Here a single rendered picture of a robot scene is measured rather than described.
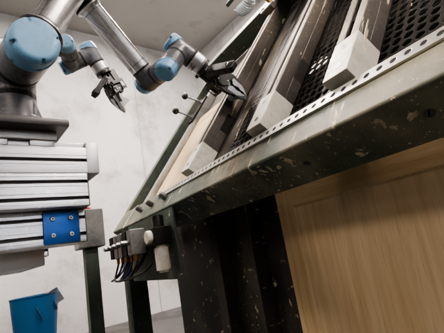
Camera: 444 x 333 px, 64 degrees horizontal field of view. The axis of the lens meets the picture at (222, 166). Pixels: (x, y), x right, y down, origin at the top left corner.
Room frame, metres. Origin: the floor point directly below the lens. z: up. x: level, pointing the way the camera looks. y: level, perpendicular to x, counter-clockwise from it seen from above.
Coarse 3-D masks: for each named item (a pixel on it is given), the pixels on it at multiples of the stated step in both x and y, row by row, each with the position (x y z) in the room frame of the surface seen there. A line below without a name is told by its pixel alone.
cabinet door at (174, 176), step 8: (216, 104) 1.65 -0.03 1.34; (208, 112) 1.70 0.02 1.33; (200, 120) 1.76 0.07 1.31; (208, 120) 1.61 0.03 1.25; (200, 128) 1.66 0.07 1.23; (192, 136) 1.70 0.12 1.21; (200, 136) 1.56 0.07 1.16; (192, 144) 1.61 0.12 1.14; (184, 152) 1.65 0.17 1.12; (176, 160) 1.69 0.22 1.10; (184, 160) 1.56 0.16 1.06; (176, 168) 1.59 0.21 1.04; (168, 176) 1.62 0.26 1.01; (176, 176) 1.50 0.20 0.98; (184, 176) 1.39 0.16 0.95; (168, 184) 1.54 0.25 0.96
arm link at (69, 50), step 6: (0, 36) 1.25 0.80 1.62; (66, 36) 1.29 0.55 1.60; (0, 42) 1.24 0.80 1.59; (66, 42) 1.29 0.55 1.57; (72, 42) 1.30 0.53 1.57; (66, 48) 1.29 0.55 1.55; (72, 48) 1.31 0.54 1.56; (60, 54) 1.33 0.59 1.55; (66, 54) 1.33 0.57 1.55; (72, 54) 1.35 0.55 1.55; (66, 60) 1.37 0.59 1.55; (72, 60) 1.38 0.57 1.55
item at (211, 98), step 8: (208, 96) 1.86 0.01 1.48; (208, 104) 1.85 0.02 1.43; (200, 112) 1.82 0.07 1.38; (192, 128) 1.78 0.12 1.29; (184, 136) 1.75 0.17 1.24; (184, 144) 1.75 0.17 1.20; (176, 152) 1.72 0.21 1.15; (168, 160) 1.74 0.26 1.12; (168, 168) 1.69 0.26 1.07; (160, 176) 1.68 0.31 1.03; (160, 184) 1.66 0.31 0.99; (152, 192) 1.64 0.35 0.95
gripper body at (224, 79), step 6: (204, 66) 1.18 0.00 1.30; (198, 72) 1.20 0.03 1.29; (204, 72) 1.24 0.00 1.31; (204, 78) 1.24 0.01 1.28; (210, 78) 1.23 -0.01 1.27; (216, 78) 1.21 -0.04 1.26; (222, 78) 1.22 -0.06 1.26; (228, 78) 1.23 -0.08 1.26; (210, 84) 1.23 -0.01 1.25; (216, 84) 1.22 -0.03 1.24; (222, 84) 1.21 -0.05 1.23; (216, 90) 1.26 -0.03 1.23
